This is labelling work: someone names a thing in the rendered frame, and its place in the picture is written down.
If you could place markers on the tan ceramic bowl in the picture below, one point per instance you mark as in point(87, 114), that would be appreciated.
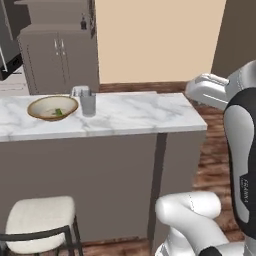
point(40, 106)

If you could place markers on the marble-topped dining counter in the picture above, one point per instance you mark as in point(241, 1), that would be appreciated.
point(100, 166)

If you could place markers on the dark grey appliance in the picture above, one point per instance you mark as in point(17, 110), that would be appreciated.
point(8, 36)

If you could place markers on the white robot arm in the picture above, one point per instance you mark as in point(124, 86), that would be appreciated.
point(240, 140)

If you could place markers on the white cushioned black stool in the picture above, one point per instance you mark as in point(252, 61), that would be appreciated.
point(36, 216)

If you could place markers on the taupe cabinet run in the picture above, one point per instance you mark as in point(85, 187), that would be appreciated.
point(76, 63)

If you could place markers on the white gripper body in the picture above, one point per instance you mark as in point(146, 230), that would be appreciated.
point(206, 91)

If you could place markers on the taupe tall cabinet panel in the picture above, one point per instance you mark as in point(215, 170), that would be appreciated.
point(238, 33)

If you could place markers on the white box-shaped holder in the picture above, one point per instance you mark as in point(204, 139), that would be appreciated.
point(80, 90)

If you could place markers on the clear glass cup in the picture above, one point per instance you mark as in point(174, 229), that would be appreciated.
point(88, 105)

